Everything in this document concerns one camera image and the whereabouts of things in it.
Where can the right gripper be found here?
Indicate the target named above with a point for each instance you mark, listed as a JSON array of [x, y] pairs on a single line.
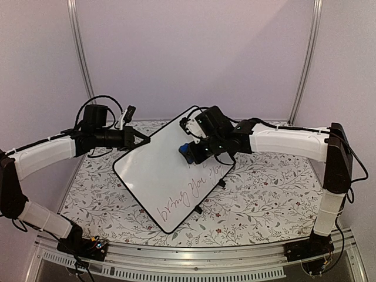
[[197, 155]]

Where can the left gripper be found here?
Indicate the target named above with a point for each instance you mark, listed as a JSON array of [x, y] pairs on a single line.
[[128, 139]]

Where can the blue whiteboard eraser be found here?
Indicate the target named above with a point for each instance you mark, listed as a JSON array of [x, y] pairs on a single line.
[[185, 151]]

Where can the white whiteboard black frame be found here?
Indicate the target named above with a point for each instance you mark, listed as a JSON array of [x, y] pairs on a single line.
[[160, 179]]

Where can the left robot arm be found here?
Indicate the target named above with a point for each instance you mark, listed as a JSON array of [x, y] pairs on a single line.
[[89, 132]]

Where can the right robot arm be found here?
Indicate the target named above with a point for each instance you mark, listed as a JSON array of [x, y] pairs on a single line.
[[214, 133]]

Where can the floral patterned table mat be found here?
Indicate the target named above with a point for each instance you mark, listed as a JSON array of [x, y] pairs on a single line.
[[267, 197]]

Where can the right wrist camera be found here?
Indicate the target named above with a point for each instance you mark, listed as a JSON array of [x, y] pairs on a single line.
[[192, 128]]

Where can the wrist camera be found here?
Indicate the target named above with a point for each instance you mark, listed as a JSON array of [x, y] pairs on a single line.
[[126, 116], [192, 128]]

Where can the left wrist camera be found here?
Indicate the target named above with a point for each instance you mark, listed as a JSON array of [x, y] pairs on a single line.
[[126, 116]]

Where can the front aluminium rail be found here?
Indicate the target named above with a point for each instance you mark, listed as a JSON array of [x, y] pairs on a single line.
[[259, 262]]

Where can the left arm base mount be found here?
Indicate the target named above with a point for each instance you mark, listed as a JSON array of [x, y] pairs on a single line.
[[93, 249]]

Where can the right aluminium corner post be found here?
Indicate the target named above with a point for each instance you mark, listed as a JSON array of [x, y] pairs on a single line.
[[309, 55]]

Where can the aluminium corner post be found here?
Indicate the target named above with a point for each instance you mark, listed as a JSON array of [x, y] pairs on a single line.
[[78, 43], [309, 55]]

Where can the left aluminium corner post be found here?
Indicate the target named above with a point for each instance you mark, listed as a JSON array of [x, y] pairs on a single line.
[[78, 43]]

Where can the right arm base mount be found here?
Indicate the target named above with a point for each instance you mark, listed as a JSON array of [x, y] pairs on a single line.
[[317, 250]]

